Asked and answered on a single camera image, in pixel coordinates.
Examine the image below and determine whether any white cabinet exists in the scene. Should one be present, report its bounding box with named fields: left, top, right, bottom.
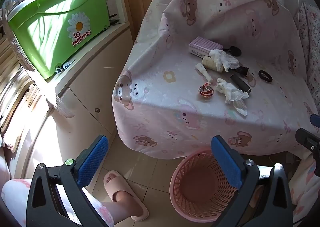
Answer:
left=25, top=20, right=134, bottom=175

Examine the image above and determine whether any dark grey foam cylinder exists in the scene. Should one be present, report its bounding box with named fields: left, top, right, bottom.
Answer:
left=230, top=74, right=251, bottom=93

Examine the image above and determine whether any blue face mask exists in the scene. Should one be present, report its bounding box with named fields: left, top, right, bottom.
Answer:
left=55, top=60, right=75, bottom=75

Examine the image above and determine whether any wooden slatted rack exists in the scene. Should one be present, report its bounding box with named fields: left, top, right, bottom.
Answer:
left=0, top=32, right=50, bottom=150

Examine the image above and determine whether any black plastic spoon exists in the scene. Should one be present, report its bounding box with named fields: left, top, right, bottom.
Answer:
left=223, top=46, right=242, bottom=56

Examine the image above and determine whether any cream thread spool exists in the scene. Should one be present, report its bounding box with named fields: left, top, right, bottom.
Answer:
left=202, top=56, right=224, bottom=72

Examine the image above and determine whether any pink plastic basket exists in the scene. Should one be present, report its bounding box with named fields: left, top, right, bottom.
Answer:
left=169, top=149, right=244, bottom=220

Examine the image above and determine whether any patterned quilt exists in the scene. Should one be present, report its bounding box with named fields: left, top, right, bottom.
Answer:
left=294, top=2, right=320, bottom=107

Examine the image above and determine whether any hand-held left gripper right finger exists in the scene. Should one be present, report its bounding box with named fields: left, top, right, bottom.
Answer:
left=211, top=135, right=294, bottom=227

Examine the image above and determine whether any white tissue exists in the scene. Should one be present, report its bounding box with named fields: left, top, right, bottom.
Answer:
left=209, top=49, right=239, bottom=72
left=216, top=78, right=250, bottom=117

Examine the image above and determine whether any person's right leg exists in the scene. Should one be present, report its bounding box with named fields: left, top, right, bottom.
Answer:
left=287, top=159, right=320, bottom=225

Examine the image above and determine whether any red white round wrapper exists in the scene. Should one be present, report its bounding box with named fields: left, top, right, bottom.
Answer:
left=199, top=82, right=215, bottom=98

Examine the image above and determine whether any pink slipper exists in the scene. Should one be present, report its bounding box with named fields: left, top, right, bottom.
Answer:
left=103, top=170, right=149, bottom=221

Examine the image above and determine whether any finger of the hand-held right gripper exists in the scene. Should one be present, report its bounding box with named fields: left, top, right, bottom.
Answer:
left=295, top=128, right=320, bottom=175
left=309, top=114, right=320, bottom=128

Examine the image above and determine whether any person's leg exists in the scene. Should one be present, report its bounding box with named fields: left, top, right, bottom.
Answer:
left=287, top=159, right=320, bottom=225
left=1, top=172, right=140, bottom=227

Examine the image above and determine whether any pink printed bedsheet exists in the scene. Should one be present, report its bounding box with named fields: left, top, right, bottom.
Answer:
left=112, top=0, right=319, bottom=160

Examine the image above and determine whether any pink checked tissue pack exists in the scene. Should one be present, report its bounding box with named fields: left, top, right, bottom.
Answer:
left=189, top=37, right=224, bottom=58

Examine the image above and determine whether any person's left leg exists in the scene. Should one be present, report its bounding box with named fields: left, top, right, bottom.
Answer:
left=1, top=172, right=140, bottom=227

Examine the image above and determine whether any small white tube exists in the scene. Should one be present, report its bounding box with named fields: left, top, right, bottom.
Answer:
left=195, top=63, right=213, bottom=83

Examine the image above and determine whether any black hair tie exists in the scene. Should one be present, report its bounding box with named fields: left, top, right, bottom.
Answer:
left=258, top=70, right=273, bottom=83

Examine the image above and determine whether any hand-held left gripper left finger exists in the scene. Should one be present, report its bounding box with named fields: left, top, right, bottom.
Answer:
left=26, top=135, right=115, bottom=227

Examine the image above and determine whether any green plastic storage box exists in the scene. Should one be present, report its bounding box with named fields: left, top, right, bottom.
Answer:
left=4, top=0, right=112, bottom=79

